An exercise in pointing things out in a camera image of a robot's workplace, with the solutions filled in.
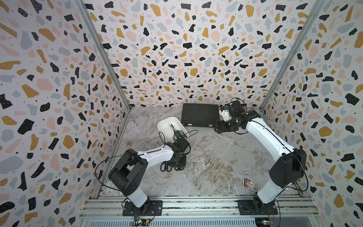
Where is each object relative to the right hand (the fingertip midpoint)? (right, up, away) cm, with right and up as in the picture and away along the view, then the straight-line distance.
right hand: (220, 128), depth 85 cm
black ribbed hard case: (-10, +9, +28) cm, 31 cm away
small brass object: (-61, -12, +13) cm, 63 cm away
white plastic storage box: (-35, -5, +21) cm, 41 cm away
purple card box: (+17, -32, -4) cm, 37 cm away
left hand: (-22, -23, +4) cm, 32 cm away
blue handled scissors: (-28, -5, +18) cm, 34 cm away
